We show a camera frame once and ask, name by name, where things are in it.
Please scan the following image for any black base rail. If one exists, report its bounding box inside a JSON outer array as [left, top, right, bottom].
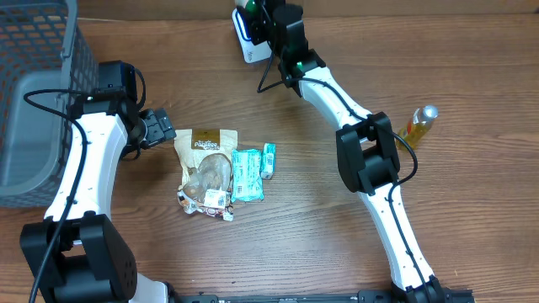
[[168, 288, 477, 303]]

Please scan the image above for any grey plastic shopping basket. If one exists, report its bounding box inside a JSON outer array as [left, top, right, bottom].
[[1, 0, 98, 208]]

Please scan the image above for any brown snack packet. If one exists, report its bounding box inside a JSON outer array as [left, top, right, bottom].
[[173, 129, 238, 221]]

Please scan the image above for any teal tissue pack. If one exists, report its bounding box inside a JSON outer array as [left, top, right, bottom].
[[232, 149, 264, 202]]

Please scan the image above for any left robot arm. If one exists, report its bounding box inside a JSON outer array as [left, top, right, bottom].
[[19, 61, 179, 302]]

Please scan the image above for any white barcode scanner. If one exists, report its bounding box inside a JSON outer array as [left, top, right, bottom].
[[232, 8, 271, 64]]

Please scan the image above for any small teal white box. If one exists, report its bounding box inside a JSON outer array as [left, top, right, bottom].
[[260, 142, 276, 179]]

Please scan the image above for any green lid white jar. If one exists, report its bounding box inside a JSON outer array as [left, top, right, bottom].
[[235, 0, 258, 13]]

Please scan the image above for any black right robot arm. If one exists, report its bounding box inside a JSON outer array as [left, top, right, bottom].
[[234, 0, 447, 302]]

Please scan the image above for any yellow liquid bottle silver cap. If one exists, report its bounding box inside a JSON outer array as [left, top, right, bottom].
[[398, 104, 439, 150]]

